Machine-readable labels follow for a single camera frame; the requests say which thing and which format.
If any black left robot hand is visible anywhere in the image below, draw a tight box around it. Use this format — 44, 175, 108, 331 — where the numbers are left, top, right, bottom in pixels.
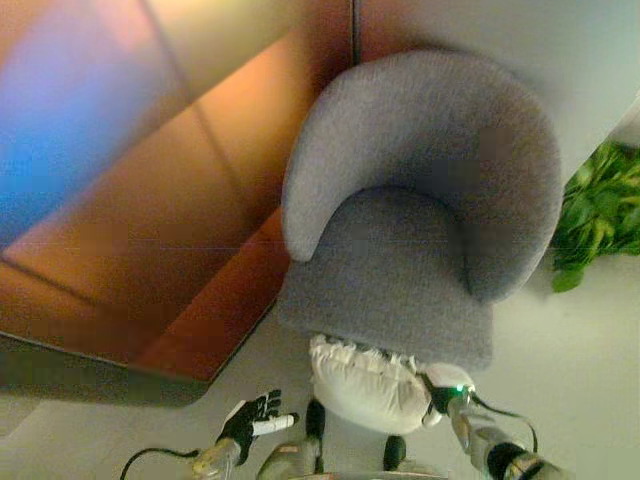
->
220, 388, 301, 466

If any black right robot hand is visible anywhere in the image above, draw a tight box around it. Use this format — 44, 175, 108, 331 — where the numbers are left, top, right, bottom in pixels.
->
419, 369, 479, 429

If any white ruffled pillow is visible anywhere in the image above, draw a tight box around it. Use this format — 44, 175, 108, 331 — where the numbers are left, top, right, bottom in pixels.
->
308, 334, 469, 434

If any silver left robot leg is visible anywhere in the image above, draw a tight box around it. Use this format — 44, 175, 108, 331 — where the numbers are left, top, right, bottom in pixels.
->
257, 398, 329, 480

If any silver robot leg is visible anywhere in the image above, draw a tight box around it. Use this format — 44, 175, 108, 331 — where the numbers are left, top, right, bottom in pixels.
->
257, 398, 329, 480
382, 434, 451, 480

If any silver right robot leg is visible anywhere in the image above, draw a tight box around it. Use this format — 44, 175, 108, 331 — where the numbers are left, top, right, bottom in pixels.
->
382, 434, 451, 480

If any orange wooden cabinet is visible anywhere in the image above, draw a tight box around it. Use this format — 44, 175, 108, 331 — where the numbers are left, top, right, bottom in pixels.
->
0, 34, 354, 401

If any green leafy houseplant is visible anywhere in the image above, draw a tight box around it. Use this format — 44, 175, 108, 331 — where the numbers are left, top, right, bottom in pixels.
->
549, 139, 640, 294

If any grey round fabric armchair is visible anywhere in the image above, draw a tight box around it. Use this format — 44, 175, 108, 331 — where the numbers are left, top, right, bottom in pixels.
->
277, 48, 565, 374

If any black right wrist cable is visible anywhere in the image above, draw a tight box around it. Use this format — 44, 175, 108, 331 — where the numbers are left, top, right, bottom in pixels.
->
469, 392, 540, 451

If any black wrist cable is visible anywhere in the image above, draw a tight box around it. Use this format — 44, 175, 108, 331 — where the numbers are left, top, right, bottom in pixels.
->
469, 392, 540, 451
118, 447, 201, 480

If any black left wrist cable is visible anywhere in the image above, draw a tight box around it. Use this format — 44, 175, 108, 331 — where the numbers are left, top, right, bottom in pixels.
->
118, 447, 201, 480

